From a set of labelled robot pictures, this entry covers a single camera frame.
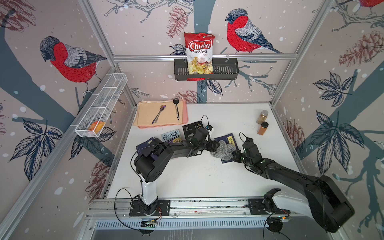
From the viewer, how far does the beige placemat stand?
43.9 inches

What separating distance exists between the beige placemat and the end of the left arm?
1.17 feet

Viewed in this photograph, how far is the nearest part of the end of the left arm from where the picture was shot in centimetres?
74
